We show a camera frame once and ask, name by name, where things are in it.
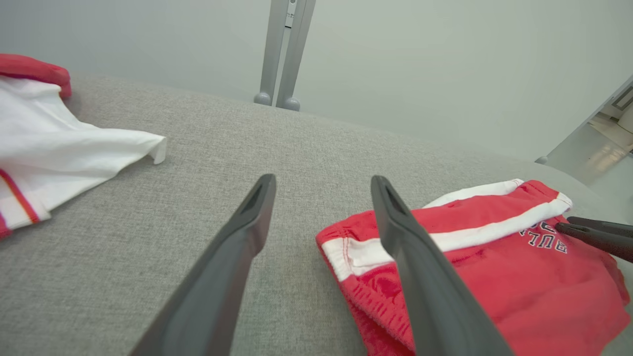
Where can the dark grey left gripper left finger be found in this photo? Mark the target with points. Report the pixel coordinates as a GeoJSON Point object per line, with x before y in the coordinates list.
{"type": "Point", "coordinates": [207, 296]}

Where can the red white jersey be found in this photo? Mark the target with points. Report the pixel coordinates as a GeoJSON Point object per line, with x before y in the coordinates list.
{"type": "Point", "coordinates": [44, 143]}

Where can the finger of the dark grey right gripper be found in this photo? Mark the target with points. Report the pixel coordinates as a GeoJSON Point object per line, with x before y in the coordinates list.
{"type": "Point", "coordinates": [603, 244]}
{"type": "Point", "coordinates": [608, 227]}

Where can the grey partition post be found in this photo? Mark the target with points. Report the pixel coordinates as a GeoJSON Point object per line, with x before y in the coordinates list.
{"type": "Point", "coordinates": [296, 54]}
{"type": "Point", "coordinates": [274, 44]}

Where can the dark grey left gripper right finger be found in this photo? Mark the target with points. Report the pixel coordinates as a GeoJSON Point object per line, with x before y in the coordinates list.
{"type": "Point", "coordinates": [435, 296]}

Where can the red shorts with white stripe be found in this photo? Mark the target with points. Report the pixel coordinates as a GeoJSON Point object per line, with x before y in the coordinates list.
{"type": "Point", "coordinates": [534, 296]}

